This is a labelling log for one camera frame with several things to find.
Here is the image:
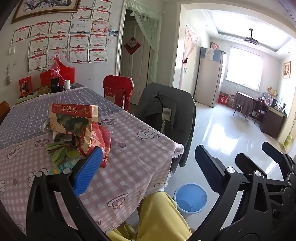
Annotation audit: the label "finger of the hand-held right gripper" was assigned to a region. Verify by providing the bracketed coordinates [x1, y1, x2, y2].
[235, 152, 268, 179]
[262, 142, 296, 181]

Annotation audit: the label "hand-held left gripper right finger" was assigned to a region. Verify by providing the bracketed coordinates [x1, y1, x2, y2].
[192, 145, 280, 241]

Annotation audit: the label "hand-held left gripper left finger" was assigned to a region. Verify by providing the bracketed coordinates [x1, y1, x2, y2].
[26, 146, 109, 241]

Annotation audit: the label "blue plastic bucket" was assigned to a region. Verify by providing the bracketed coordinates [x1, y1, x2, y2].
[173, 183, 208, 214]

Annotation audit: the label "red snack packet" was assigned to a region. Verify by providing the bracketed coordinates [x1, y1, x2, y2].
[79, 122, 112, 168]

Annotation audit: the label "red-topped cardboard box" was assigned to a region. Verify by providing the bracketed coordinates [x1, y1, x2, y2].
[43, 103, 99, 139]

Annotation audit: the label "light green wrapper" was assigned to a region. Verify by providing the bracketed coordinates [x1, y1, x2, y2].
[47, 160, 77, 175]

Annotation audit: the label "dark wooden desk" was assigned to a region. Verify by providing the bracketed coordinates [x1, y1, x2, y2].
[260, 102, 287, 139]

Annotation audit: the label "green leaf scraps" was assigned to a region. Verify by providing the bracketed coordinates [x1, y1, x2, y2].
[45, 141, 80, 166]

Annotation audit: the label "pink checked tablecloth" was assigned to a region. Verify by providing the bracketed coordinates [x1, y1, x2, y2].
[0, 109, 184, 234]

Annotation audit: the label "dark wooden chair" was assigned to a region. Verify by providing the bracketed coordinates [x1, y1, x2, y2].
[253, 98, 269, 124]

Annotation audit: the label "black snack packet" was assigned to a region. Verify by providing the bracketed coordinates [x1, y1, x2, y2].
[54, 133, 77, 145]

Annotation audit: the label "round table brown cloth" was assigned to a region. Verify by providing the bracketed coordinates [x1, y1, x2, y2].
[233, 92, 256, 120]

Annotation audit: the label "colourful desk ornaments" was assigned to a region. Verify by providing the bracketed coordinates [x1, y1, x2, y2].
[262, 86, 279, 102]

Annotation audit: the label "red carton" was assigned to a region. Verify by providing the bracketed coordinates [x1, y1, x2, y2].
[218, 92, 229, 106]

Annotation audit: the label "person's yellow trousers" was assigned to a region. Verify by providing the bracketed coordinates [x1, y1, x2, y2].
[107, 192, 192, 241]

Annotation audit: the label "grey grid tablecloth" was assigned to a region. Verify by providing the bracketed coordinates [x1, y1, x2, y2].
[0, 87, 126, 149]

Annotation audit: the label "silver refrigerator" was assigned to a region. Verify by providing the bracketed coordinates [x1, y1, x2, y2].
[194, 47, 224, 108]

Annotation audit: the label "grey jacket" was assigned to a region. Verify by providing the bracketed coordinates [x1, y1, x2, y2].
[134, 82, 196, 167]

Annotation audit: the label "bright window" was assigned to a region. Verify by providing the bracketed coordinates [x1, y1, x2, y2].
[226, 46, 264, 91]

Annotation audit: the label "green flat boxes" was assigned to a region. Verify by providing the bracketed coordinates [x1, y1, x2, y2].
[16, 87, 52, 105]

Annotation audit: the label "cola bottle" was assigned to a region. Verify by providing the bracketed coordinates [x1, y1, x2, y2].
[50, 57, 62, 93]

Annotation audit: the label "red gift bag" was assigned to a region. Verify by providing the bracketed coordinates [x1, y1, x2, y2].
[40, 58, 76, 88]

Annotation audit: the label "brown wooden chair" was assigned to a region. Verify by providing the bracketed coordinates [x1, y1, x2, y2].
[0, 101, 11, 126]

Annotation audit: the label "white door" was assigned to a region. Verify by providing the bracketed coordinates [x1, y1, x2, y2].
[120, 21, 151, 109]

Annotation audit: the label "red picture box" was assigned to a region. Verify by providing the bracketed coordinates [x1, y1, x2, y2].
[19, 76, 33, 96]

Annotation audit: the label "ceiling fan lamp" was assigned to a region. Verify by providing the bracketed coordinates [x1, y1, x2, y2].
[244, 28, 259, 44]

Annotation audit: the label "pink door curtain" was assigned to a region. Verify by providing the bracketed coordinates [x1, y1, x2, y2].
[179, 25, 199, 88]

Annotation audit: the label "red diamond door decoration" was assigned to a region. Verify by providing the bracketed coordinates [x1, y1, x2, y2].
[124, 37, 141, 55]

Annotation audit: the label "green lace curtain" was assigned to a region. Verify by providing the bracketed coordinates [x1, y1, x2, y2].
[126, 0, 162, 84]

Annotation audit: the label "framed blossom painting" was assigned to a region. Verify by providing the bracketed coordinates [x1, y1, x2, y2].
[10, 0, 81, 24]

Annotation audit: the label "framed wall picture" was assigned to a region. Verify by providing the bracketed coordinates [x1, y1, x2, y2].
[283, 61, 291, 79]

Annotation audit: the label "wall of red-bordered certificates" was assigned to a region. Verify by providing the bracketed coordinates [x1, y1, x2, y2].
[10, 0, 109, 73]

